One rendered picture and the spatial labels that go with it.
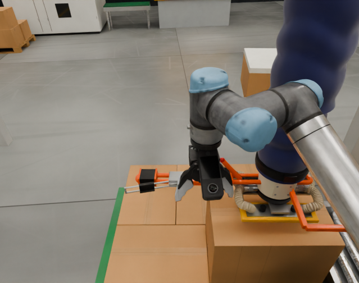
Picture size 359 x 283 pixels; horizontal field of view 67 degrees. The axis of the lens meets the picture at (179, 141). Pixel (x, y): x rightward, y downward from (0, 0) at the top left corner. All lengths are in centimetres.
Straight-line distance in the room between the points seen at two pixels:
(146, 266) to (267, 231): 74
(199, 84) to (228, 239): 97
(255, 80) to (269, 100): 244
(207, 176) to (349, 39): 59
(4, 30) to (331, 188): 733
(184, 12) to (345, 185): 792
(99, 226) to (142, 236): 88
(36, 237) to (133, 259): 125
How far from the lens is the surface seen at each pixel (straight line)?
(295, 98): 54
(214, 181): 59
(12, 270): 272
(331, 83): 97
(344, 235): 210
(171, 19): 830
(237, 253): 141
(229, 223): 142
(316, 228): 119
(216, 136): 58
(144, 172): 128
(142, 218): 194
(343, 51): 94
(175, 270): 173
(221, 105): 48
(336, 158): 53
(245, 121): 45
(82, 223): 274
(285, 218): 134
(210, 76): 52
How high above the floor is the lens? 208
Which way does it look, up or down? 37 degrees down
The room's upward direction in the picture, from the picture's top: 2 degrees counter-clockwise
